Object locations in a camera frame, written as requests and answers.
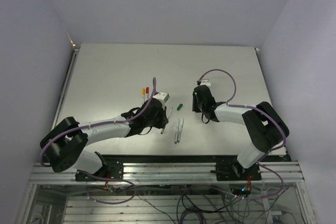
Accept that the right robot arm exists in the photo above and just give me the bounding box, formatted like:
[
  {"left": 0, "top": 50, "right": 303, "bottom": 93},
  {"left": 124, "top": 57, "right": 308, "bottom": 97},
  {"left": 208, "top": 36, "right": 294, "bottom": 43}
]
[{"left": 192, "top": 85, "right": 289, "bottom": 180}]

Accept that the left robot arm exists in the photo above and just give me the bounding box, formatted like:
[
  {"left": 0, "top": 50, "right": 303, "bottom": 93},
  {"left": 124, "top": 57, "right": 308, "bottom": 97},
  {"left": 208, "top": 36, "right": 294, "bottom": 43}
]
[{"left": 39, "top": 92, "right": 169, "bottom": 180}]

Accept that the white pen, green end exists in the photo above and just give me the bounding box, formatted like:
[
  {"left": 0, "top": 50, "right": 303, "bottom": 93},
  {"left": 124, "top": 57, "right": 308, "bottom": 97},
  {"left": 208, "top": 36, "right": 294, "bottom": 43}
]
[{"left": 176, "top": 119, "right": 184, "bottom": 143}]

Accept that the white pen, magenta end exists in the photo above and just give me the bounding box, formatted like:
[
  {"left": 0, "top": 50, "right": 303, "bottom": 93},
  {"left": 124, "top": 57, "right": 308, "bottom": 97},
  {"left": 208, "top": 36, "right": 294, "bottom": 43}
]
[{"left": 174, "top": 118, "right": 180, "bottom": 144}]

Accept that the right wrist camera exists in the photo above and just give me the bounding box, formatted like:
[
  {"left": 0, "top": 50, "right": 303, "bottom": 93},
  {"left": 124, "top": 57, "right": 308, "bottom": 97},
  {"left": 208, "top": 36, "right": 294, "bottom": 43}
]
[{"left": 196, "top": 79, "right": 211, "bottom": 87}]

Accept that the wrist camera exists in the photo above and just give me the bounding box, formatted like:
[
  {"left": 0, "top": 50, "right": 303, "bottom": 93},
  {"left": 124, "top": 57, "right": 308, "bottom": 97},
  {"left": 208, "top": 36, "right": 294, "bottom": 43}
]
[
  {"left": 154, "top": 92, "right": 170, "bottom": 104},
  {"left": 196, "top": 79, "right": 211, "bottom": 87}
]

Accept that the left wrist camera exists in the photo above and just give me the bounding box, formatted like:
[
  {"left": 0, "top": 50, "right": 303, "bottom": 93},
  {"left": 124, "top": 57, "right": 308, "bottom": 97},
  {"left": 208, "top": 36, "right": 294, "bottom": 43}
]
[{"left": 154, "top": 92, "right": 170, "bottom": 104}]

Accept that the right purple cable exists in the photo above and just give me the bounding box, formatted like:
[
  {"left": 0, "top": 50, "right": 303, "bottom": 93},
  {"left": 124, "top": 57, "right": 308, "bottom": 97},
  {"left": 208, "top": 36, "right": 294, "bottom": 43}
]
[{"left": 198, "top": 68, "right": 288, "bottom": 154}]

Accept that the purple cable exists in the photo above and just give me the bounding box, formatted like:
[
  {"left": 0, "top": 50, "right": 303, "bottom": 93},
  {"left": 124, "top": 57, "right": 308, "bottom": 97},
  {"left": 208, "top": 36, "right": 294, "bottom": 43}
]
[
  {"left": 38, "top": 77, "right": 158, "bottom": 167},
  {"left": 198, "top": 68, "right": 288, "bottom": 154}
]

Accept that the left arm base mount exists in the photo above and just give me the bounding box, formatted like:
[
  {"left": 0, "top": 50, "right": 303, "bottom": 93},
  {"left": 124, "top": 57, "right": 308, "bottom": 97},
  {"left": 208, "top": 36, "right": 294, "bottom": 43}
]
[{"left": 75, "top": 160, "right": 124, "bottom": 182}]

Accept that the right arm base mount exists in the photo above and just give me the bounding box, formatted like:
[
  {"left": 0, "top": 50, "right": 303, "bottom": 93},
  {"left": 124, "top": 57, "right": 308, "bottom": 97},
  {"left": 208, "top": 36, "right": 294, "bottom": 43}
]
[{"left": 210, "top": 162, "right": 261, "bottom": 181}]

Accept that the aluminium frame rail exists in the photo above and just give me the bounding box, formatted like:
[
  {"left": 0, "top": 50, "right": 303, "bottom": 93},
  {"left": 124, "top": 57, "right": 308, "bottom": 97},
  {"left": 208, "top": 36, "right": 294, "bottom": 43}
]
[{"left": 28, "top": 162, "right": 304, "bottom": 185}]

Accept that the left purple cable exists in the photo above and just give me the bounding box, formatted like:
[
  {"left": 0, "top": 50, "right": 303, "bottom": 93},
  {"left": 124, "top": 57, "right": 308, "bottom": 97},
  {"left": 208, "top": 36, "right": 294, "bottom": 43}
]
[{"left": 38, "top": 77, "right": 158, "bottom": 167}]

